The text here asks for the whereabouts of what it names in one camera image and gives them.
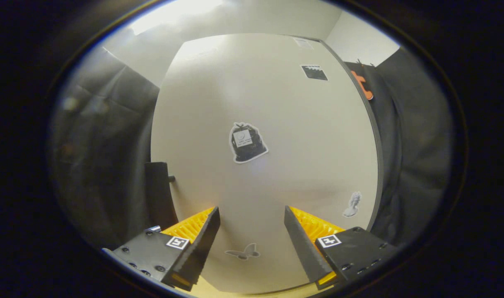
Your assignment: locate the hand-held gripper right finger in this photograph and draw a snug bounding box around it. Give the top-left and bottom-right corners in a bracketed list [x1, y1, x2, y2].
[284, 206, 401, 290]

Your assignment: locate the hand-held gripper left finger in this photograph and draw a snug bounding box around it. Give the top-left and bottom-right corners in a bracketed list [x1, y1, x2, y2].
[102, 206, 220, 291]

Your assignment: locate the black door handle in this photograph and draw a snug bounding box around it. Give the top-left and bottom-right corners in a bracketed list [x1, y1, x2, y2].
[144, 161, 178, 230]

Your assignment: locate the white shoe cabinet door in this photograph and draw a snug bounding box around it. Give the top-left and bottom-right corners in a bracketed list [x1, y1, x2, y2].
[150, 33, 381, 294]

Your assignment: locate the grey shoe cabinet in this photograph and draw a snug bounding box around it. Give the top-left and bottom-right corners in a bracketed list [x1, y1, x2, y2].
[318, 36, 386, 232]

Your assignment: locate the ceiling light panel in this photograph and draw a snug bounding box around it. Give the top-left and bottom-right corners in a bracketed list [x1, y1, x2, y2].
[128, 0, 225, 36]

